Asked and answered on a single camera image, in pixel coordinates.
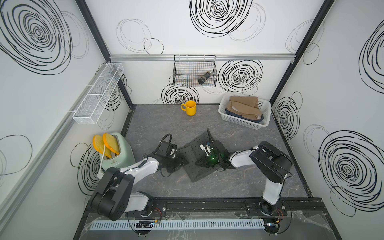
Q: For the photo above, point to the white wire wall shelf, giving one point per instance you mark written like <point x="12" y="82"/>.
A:
<point x="103" y="95"/>

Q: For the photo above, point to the toast slice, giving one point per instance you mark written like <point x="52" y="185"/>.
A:
<point x="99" y="146"/>
<point x="111" y="143"/>

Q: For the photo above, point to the white perforated plastic basket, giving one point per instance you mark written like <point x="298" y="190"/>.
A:
<point x="263" y="105"/>

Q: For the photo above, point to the mint green toaster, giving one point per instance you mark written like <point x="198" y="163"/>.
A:
<point x="124" y="159"/>

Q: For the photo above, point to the tan brown skirt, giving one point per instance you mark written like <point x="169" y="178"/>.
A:
<point x="245" y="106"/>

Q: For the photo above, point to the right toast slice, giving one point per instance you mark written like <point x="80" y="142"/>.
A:
<point x="111" y="143"/>

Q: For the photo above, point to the black wire wall basket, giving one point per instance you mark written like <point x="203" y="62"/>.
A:
<point x="189" y="68"/>

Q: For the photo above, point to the blue denim skirt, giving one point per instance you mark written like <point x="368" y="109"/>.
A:
<point x="244" y="118"/>

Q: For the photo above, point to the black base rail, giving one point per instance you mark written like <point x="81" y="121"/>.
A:
<point x="253" y="207"/>

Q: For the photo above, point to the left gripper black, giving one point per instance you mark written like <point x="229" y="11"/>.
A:
<point x="180" y="162"/>

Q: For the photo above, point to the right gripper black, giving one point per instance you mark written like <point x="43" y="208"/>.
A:
<point x="204" y="162"/>

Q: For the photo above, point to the white slotted cable duct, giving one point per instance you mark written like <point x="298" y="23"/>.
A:
<point x="213" y="224"/>

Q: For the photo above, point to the dark perforated mat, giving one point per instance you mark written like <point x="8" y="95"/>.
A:
<point x="192" y="152"/>

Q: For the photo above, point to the left toast slice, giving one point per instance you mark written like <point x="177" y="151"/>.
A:
<point x="99" y="146"/>

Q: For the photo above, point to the dark cylindrical bottle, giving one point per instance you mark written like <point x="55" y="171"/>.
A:
<point x="204" y="78"/>

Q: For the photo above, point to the yellow mug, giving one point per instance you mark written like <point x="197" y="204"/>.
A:
<point x="190" y="107"/>

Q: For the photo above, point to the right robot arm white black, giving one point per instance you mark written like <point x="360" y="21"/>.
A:
<point x="273" y="164"/>

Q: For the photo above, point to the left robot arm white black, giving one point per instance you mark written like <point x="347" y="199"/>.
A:
<point x="113" y="196"/>

